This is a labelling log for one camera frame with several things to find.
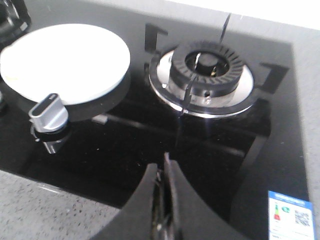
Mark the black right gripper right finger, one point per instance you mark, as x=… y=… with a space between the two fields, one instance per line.
x=191 y=218

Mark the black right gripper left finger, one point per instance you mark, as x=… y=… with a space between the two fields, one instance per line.
x=134 y=220

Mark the white round plate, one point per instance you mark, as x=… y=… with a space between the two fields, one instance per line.
x=86 y=65

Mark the blue energy label sticker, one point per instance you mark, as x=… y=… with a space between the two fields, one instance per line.
x=289 y=218

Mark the black glass gas hob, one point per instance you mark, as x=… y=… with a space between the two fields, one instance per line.
x=69 y=184

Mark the silver right stove knob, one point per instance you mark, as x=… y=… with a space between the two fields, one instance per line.
x=49 y=115

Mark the black right gas burner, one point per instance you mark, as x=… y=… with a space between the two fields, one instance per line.
x=206 y=66

